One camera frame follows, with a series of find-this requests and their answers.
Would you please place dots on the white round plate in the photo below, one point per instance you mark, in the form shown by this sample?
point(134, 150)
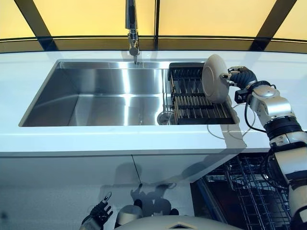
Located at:
point(213, 79)

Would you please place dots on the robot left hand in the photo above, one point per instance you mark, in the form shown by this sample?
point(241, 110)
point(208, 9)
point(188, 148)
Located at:
point(102, 212)

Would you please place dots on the dark window frame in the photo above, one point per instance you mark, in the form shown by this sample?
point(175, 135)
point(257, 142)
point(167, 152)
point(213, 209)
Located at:
point(34, 19)

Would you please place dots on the grey robot left leg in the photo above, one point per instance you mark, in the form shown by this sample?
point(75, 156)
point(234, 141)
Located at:
point(129, 213)

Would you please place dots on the chrome kitchen faucet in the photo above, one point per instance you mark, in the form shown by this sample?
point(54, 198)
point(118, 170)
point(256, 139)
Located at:
point(132, 21)

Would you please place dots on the stainless steel sink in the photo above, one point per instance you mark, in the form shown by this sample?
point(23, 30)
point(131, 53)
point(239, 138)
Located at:
point(96, 100)

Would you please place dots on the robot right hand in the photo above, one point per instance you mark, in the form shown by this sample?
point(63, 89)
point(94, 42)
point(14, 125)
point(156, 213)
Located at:
point(243, 76)

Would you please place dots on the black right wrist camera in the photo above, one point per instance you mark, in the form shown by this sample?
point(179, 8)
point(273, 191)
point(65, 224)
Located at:
point(241, 94)

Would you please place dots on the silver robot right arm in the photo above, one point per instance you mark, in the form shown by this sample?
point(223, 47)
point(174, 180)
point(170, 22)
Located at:
point(275, 105)

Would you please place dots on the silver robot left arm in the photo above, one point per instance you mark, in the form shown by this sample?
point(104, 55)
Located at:
point(92, 224)

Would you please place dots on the dark built-in dishwasher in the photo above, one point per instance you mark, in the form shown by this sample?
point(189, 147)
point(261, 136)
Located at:
point(204, 198)

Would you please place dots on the round steel sink strainer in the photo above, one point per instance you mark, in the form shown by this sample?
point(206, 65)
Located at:
point(165, 118)

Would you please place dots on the grey robot torso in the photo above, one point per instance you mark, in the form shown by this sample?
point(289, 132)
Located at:
point(168, 224)

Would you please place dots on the black sink drainer basket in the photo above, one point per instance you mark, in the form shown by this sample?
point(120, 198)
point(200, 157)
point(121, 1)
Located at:
point(189, 107)

